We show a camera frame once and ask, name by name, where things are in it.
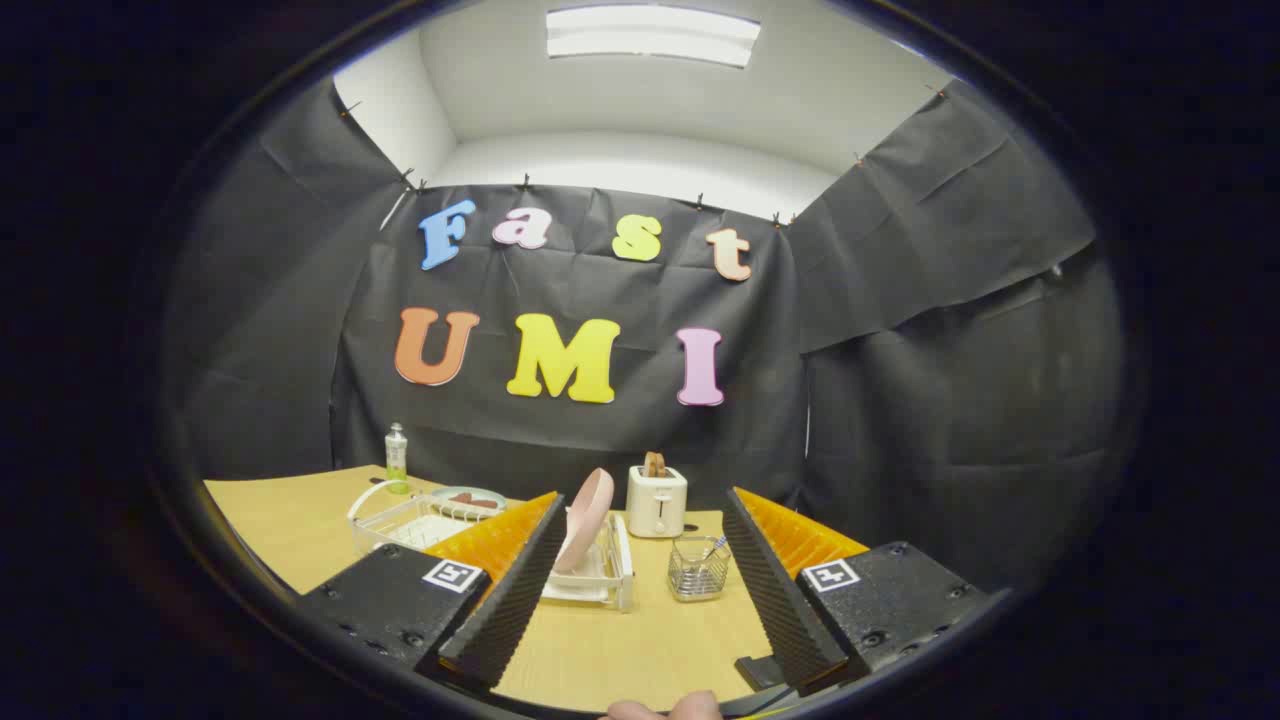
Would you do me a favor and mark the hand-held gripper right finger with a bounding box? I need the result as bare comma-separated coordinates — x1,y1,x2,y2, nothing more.
722,487,991,697

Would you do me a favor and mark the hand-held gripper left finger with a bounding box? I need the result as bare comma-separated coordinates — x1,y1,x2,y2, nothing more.
297,490,568,691

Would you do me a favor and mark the metal wire basket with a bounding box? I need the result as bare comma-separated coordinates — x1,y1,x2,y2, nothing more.
667,535,733,603

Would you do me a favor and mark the pink plate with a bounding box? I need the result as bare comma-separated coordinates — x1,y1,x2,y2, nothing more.
553,468,616,574

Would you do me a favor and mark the white wire dish rack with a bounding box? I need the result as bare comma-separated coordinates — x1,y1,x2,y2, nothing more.
347,480,635,613

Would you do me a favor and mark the pale green oval plate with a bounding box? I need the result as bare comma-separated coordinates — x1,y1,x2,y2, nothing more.
430,486,508,517

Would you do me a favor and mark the white toaster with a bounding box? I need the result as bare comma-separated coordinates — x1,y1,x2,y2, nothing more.
626,465,689,539

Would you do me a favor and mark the ceiling light panel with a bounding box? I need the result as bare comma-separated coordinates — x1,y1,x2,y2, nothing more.
546,5,761,69

